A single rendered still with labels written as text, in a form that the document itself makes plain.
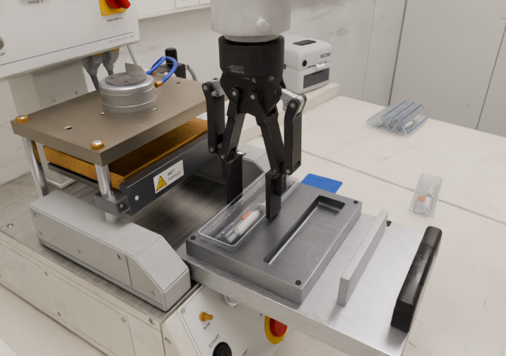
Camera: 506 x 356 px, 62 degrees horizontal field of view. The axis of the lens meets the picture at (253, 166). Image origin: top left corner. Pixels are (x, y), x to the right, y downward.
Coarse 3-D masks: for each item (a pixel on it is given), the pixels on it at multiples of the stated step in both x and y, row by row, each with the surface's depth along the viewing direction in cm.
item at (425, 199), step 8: (424, 176) 110; (432, 176) 110; (424, 184) 107; (432, 184) 107; (440, 184) 107; (416, 192) 104; (424, 192) 104; (432, 192) 104; (416, 200) 101; (424, 200) 101; (432, 200) 101; (416, 208) 98; (424, 208) 98; (432, 208) 98
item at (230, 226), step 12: (264, 180) 64; (288, 180) 64; (252, 192) 61; (264, 192) 61; (240, 204) 58; (252, 204) 58; (264, 204) 58; (216, 216) 56; (228, 216) 56; (240, 216) 56; (252, 216) 56; (204, 228) 54; (216, 228) 54; (228, 228) 54; (240, 228) 54; (228, 240) 52
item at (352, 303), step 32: (384, 224) 56; (192, 256) 55; (352, 256) 55; (384, 256) 55; (224, 288) 52; (256, 288) 50; (320, 288) 50; (352, 288) 49; (384, 288) 50; (288, 320) 48; (320, 320) 46; (352, 320) 46; (384, 320) 46; (352, 352) 45; (384, 352) 42
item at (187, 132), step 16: (176, 128) 68; (192, 128) 68; (160, 144) 63; (176, 144) 63; (48, 160) 63; (64, 160) 61; (80, 160) 59; (128, 160) 58; (144, 160) 58; (80, 176) 61; (96, 176) 58; (112, 176) 56; (128, 176) 55
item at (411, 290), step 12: (432, 228) 53; (432, 240) 51; (420, 252) 49; (432, 252) 49; (420, 264) 47; (408, 276) 46; (420, 276) 46; (408, 288) 44; (420, 288) 45; (396, 300) 44; (408, 300) 43; (396, 312) 44; (408, 312) 43; (396, 324) 44; (408, 324) 44
